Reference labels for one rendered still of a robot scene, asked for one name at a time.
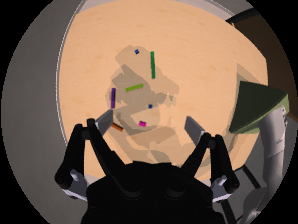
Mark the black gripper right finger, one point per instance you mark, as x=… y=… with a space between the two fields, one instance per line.
x=221 y=169

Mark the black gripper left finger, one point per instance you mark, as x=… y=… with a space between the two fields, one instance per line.
x=70 y=175

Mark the purple rod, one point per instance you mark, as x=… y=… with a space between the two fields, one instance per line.
x=113 y=92

